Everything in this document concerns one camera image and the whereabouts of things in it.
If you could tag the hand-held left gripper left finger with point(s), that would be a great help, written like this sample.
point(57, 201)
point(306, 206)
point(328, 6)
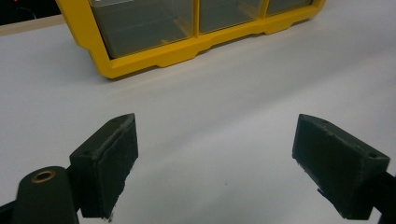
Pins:
point(102, 168)

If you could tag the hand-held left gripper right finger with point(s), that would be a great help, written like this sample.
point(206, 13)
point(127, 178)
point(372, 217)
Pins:
point(336, 165)

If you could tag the yellow plastic organizer box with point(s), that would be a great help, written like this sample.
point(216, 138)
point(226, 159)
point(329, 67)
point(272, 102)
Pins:
point(174, 55)

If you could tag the clear plastic drawer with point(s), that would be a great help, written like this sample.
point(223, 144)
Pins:
point(227, 15)
point(286, 5)
point(140, 28)

